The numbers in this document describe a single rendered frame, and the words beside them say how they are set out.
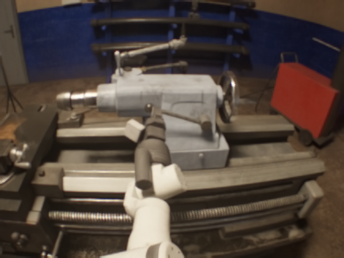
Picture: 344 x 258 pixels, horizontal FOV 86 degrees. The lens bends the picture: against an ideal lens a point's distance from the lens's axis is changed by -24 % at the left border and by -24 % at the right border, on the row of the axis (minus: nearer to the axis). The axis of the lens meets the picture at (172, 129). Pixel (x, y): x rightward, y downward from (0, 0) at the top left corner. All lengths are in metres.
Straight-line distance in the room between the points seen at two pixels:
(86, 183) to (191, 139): 0.44
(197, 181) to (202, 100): 0.31
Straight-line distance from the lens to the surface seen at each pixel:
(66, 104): 0.94
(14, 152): 0.89
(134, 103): 0.85
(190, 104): 0.87
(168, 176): 0.48
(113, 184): 0.91
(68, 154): 1.28
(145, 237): 0.37
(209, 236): 1.29
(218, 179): 0.95
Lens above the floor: 1.51
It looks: 35 degrees down
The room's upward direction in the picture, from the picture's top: 3 degrees clockwise
